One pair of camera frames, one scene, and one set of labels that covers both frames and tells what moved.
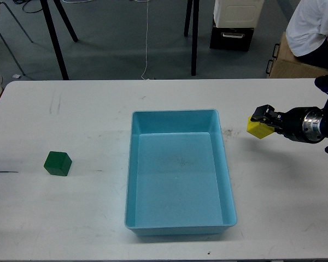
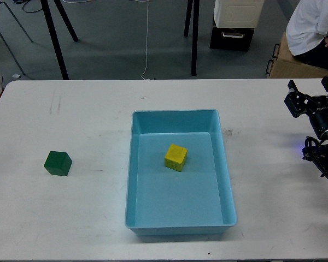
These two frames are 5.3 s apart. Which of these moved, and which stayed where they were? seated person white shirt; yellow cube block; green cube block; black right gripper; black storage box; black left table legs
Moved: black right gripper; yellow cube block
Stayed: seated person white shirt; black left table legs; green cube block; black storage box
